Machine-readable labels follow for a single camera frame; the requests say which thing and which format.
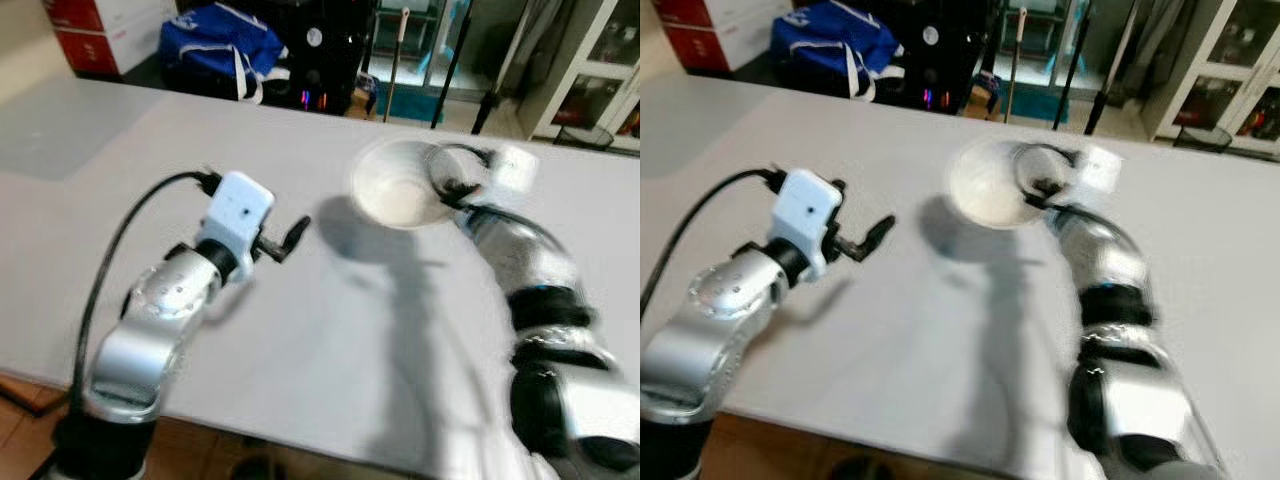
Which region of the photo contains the black wire mesh bin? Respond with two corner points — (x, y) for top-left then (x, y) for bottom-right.
(553, 123), (614, 153)
(1172, 124), (1234, 153)

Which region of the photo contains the white round bowl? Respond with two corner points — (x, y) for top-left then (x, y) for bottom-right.
(350, 138), (471, 231)
(945, 138), (1066, 229)

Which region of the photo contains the red and white carton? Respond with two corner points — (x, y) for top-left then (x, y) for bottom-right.
(42, 0), (176, 77)
(655, 0), (791, 72)

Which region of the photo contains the wooden broom handle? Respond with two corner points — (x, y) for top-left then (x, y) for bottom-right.
(1004, 8), (1027, 123)
(386, 8), (412, 122)

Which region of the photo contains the blue fabric bag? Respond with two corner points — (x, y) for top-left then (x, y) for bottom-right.
(160, 2), (291, 104)
(770, 2), (906, 101)

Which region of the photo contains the black computer tower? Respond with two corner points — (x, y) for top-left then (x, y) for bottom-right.
(895, 0), (991, 113)
(285, 0), (376, 116)

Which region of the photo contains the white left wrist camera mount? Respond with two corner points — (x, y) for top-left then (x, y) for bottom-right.
(195, 170), (276, 265)
(775, 168), (843, 281)

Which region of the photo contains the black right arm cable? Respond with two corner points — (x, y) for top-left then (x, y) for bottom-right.
(428, 143), (496, 173)
(1020, 143), (1086, 171)

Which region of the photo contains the white glass door cabinet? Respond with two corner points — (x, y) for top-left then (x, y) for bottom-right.
(515, 0), (641, 151)
(1140, 0), (1280, 161)

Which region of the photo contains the white table with black legs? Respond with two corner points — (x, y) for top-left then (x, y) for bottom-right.
(640, 72), (1280, 480)
(0, 78), (641, 480)

